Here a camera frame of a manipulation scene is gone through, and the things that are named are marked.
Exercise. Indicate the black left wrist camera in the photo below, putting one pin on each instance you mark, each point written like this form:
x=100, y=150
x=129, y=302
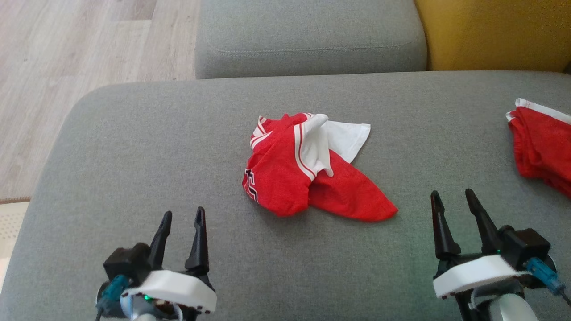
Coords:
x=127, y=263

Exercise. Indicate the yellow sofa back cushion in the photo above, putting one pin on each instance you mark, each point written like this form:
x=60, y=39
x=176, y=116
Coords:
x=495, y=31

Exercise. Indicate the beige woven rug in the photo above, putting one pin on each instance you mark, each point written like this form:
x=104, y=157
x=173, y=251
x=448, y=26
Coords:
x=9, y=232

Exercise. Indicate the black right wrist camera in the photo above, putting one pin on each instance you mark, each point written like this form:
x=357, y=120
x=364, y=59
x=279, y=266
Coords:
x=526, y=247

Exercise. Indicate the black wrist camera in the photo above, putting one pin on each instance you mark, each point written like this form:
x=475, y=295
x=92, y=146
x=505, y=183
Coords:
x=526, y=247
x=127, y=263

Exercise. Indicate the red white basketball jersey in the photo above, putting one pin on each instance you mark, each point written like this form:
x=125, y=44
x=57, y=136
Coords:
x=285, y=178

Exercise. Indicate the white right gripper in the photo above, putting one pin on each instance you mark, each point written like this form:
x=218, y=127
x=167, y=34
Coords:
x=477, y=272

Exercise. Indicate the large grey sofa ottoman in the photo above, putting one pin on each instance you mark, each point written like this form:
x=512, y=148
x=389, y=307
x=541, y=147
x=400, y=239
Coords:
x=156, y=156

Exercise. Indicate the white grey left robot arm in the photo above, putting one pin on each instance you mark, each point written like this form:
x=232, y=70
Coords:
x=145, y=316

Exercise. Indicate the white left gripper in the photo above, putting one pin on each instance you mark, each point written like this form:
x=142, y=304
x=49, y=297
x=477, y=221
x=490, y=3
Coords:
x=178, y=290

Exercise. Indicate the grey sofa seat cushion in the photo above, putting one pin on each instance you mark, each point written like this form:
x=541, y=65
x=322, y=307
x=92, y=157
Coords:
x=312, y=35

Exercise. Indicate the red shorts white waistband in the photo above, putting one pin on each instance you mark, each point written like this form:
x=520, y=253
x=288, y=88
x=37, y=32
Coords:
x=544, y=147

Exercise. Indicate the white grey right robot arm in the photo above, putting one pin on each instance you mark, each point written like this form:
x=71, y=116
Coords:
x=508, y=312

